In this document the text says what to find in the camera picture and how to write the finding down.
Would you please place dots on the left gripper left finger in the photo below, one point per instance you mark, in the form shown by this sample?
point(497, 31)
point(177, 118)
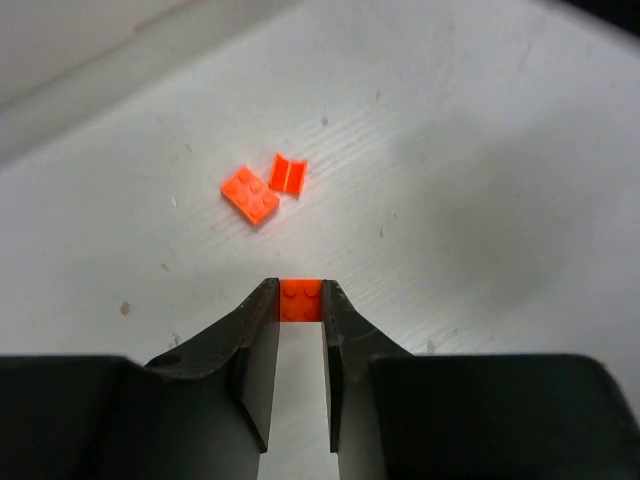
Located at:
point(200, 410)

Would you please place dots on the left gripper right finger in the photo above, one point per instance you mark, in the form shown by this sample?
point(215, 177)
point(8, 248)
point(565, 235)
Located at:
point(396, 415)

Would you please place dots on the orange lego piece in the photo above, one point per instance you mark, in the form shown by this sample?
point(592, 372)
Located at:
point(287, 176)
point(300, 300)
point(250, 196)

